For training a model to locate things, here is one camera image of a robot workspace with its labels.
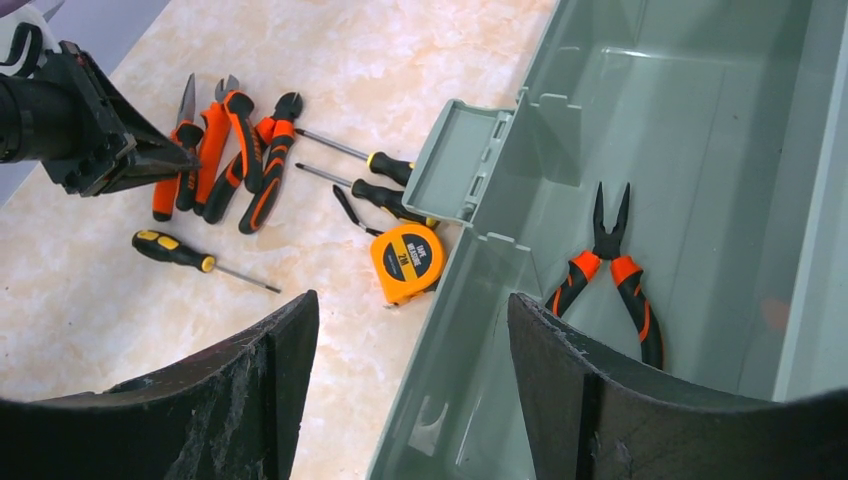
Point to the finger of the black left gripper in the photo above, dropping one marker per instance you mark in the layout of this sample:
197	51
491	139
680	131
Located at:
142	182
138	145

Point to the translucent green plastic toolbox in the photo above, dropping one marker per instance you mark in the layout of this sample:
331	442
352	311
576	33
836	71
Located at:
728	119

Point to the orange tape measure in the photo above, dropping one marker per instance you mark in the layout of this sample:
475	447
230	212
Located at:
409	261

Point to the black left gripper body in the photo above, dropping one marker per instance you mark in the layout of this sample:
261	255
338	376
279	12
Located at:
69	117

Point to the black yellow screwdriver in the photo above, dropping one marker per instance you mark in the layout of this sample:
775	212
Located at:
381	197
378	162
165	248

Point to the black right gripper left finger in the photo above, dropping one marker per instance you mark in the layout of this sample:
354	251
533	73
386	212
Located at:
230	411

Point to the orange black cutting pliers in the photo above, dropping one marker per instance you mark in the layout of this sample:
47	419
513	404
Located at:
259	166

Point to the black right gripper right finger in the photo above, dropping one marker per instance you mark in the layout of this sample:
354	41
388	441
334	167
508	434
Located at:
591	412

